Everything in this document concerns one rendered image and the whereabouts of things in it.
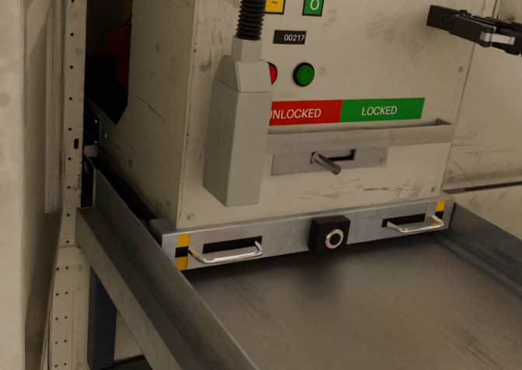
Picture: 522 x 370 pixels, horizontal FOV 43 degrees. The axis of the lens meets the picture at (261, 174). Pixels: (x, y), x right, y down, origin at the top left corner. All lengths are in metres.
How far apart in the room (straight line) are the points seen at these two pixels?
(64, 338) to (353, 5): 0.77
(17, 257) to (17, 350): 0.08
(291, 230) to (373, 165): 0.17
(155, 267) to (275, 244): 0.19
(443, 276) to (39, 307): 0.60
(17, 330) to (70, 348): 0.78
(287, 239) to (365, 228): 0.15
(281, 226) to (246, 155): 0.23
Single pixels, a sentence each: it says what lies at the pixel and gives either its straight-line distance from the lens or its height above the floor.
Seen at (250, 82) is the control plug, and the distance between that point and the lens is 0.77.
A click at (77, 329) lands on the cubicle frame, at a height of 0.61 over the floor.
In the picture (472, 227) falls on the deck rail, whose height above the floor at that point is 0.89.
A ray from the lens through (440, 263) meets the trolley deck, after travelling 1.14.
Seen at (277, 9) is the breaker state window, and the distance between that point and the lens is 0.89.
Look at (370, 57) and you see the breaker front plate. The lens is 1.00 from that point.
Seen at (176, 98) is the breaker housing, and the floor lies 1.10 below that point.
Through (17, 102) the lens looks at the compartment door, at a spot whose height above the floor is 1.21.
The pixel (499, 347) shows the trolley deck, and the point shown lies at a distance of 0.96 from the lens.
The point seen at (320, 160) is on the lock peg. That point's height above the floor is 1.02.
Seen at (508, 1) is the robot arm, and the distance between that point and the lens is 1.23.
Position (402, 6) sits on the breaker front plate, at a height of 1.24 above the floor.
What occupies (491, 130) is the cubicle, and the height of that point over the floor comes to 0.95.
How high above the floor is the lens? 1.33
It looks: 21 degrees down
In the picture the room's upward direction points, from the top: 7 degrees clockwise
